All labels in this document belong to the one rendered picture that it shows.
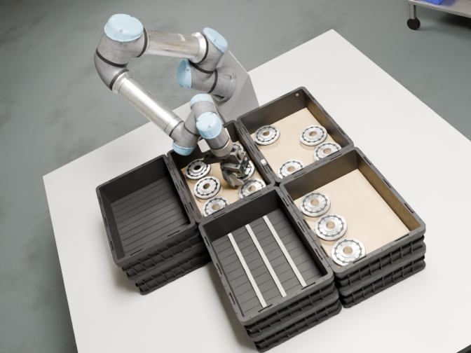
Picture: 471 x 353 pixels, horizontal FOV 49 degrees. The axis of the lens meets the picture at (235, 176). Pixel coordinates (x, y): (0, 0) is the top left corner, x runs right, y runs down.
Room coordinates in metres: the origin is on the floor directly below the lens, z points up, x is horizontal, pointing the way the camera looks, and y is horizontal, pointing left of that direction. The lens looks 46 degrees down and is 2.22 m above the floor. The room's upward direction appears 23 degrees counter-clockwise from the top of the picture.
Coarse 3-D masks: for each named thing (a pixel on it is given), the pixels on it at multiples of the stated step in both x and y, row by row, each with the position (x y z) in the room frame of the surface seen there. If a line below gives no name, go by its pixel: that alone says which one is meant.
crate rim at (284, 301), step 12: (264, 192) 1.12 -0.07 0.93; (240, 204) 1.12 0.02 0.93; (288, 204) 1.04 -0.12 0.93; (216, 216) 1.11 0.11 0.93; (300, 228) 0.93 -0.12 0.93; (204, 240) 1.04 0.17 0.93; (312, 240) 0.87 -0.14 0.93; (216, 264) 0.93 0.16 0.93; (324, 264) 0.78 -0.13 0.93; (324, 276) 0.75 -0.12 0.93; (228, 288) 0.84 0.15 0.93; (312, 288) 0.73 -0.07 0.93; (276, 300) 0.74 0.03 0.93; (288, 300) 0.73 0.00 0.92; (240, 312) 0.75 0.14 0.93; (264, 312) 0.72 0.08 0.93
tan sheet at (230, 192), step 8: (184, 168) 1.49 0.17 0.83; (216, 168) 1.42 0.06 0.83; (256, 168) 1.34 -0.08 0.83; (184, 176) 1.45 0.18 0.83; (216, 176) 1.38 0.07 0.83; (256, 176) 1.30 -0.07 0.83; (192, 184) 1.39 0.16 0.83; (224, 184) 1.32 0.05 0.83; (224, 192) 1.29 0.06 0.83; (232, 192) 1.27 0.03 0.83; (232, 200) 1.24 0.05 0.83; (200, 208) 1.26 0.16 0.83
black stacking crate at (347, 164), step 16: (336, 160) 1.14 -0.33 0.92; (352, 160) 1.14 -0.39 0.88; (304, 176) 1.13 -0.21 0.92; (320, 176) 1.13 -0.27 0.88; (336, 176) 1.14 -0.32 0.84; (368, 176) 1.07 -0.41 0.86; (288, 192) 1.12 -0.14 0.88; (304, 192) 1.13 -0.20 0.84; (384, 192) 0.97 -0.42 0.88; (400, 208) 0.88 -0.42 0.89; (416, 224) 0.80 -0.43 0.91; (416, 240) 0.77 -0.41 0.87; (384, 256) 0.76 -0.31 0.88; (400, 256) 0.76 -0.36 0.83; (352, 272) 0.75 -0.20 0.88; (368, 272) 0.76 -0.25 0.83
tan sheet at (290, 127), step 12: (288, 120) 1.51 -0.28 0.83; (300, 120) 1.48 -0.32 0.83; (312, 120) 1.45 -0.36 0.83; (288, 132) 1.45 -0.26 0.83; (300, 132) 1.42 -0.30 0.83; (288, 144) 1.39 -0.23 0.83; (300, 144) 1.36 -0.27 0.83; (264, 156) 1.38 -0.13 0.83; (276, 156) 1.35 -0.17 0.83; (288, 156) 1.33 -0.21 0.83; (300, 156) 1.30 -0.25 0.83; (312, 156) 1.28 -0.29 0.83; (276, 168) 1.30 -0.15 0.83
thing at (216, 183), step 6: (204, 180) 1.36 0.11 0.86; (210, 180) 1.34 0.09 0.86; (216, 180) 1.33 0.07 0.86; (198, 186) 1.34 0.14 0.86; (216, 186) 1.30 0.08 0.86; (198, 192) 1.31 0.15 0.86; (204, 192) 1.30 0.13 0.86; (210, 192) 1.29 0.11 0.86; (216, 192) 1.28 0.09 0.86; (204, 198) 1.27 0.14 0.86
